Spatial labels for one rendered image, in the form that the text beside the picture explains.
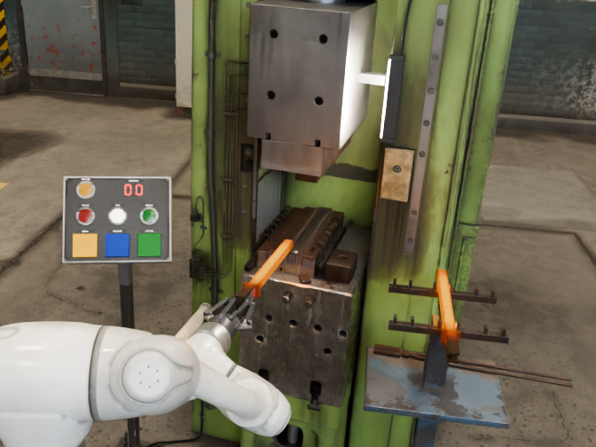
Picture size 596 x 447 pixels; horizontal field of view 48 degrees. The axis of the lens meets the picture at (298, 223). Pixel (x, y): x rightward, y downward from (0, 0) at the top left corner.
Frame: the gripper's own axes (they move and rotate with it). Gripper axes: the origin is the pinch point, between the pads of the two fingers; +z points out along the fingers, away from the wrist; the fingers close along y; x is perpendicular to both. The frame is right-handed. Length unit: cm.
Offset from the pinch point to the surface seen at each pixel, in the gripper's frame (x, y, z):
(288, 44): 59, -5, 45
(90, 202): 6, -64, 27
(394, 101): 44, 26, 55
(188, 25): -11, -267, 529
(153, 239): -4, -43, 29
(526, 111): -90, 97, 662
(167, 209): 4, -41, 36
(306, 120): 38, 2, 44
